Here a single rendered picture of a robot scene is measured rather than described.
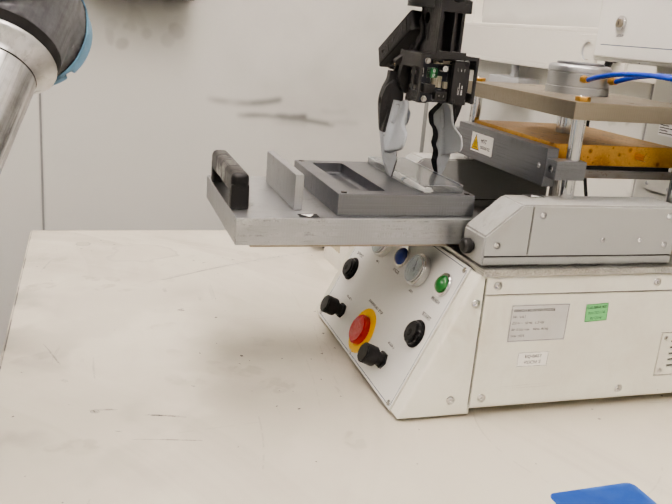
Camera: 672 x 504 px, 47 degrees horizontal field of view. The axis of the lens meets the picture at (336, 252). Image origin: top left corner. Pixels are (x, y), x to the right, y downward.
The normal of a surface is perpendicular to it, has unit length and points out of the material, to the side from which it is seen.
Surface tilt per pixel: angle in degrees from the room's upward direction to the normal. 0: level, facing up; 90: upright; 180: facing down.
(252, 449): 0
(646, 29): 90
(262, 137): 90
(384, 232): 90
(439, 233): 90
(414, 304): 65
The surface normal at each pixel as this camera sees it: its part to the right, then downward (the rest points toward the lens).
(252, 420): 0.08, -0.96
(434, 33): -0.96, 0.00
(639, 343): 0.29, 0.29
